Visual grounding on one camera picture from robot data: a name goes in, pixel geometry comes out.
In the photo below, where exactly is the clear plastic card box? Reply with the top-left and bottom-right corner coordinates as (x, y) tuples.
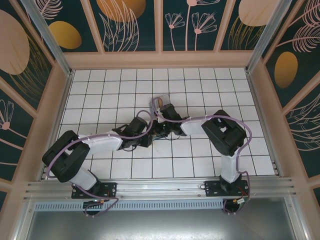
(149, 94), (171, 111)

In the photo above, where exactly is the small controller board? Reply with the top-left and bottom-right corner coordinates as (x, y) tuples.
(83, 198), (111, 205)
(233, 194), (251, 208)

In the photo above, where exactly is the grey metal panel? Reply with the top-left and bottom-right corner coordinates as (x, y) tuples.
(24, 209), (300, 240)

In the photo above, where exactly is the aluminium mounting rail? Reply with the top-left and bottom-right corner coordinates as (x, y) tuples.
(23, 176), (298, 201)

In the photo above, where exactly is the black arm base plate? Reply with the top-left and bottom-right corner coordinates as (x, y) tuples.
(204, 179), (251, 198)
(71, 182), (118, 200)

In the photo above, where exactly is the grey slotted cable duct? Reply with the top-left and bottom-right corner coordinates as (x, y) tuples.
(33, 201), (227, 211)

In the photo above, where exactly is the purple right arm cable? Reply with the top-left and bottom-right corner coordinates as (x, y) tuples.
(151, 97), (252, 216)

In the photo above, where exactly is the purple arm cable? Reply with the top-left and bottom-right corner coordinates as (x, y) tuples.
(151, 97), (252, 216)
(44, 109), (154, 218)

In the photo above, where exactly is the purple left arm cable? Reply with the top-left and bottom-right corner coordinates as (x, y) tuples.
(44, 109), (154, 218)

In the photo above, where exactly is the aluminium frame post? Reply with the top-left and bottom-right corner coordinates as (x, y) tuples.
(19, 0), (75, 77)
(245, 0), (298, 75)

